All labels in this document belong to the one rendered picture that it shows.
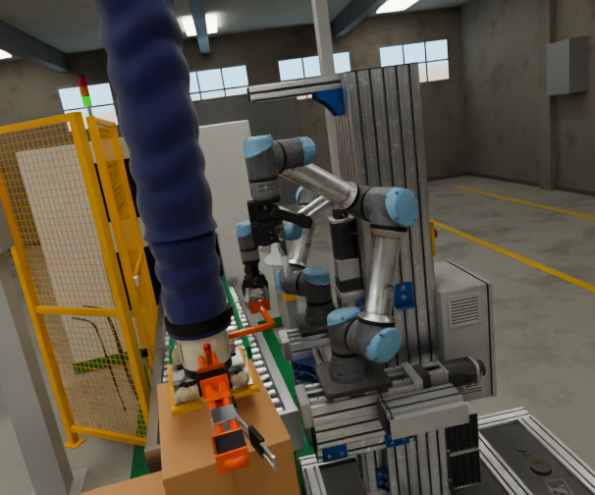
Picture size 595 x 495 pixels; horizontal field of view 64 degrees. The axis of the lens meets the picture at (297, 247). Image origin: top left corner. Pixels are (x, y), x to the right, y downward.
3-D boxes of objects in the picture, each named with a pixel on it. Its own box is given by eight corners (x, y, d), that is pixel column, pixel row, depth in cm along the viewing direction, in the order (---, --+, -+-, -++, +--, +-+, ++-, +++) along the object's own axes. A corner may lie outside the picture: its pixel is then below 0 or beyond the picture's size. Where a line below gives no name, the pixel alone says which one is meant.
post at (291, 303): (304, 437, 300) (281, 287, 275) (315, 434, 301) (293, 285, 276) (307, 444, 294) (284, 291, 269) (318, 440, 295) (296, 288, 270)
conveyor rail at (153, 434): (163, 312, 436) (159, 293, 431) (169, 311, 437) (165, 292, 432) (153, 486, 217) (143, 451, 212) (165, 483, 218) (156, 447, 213)
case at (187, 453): (176, 467, 207) (156, 384, 197) (265, 438, 217) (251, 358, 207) (189, 586, 151) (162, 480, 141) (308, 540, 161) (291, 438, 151)
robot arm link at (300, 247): (295, 293, 208) (323, 178, 220) (269, 290, 217) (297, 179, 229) (310, 300, 217) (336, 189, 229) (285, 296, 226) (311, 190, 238)
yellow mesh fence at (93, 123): (159, 355, 447) (106, 123, 394) (171, 352, 449) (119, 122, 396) (155, 425, 336) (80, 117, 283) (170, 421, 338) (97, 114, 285)
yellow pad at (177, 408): (167, 369, 184) (165, 357, 183) (193, 362, 186) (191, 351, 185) (172, 416, 152) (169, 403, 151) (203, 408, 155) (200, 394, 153)
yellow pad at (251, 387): (217, 357, 189) (214, 345, 187) (242, 350, 191) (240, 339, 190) (231, 400, 157) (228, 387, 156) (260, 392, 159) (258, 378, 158)
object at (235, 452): (214, 453, 116) (210, 435, 115) (243, 444, 118) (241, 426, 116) (219, 475, 108) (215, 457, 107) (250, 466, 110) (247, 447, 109)
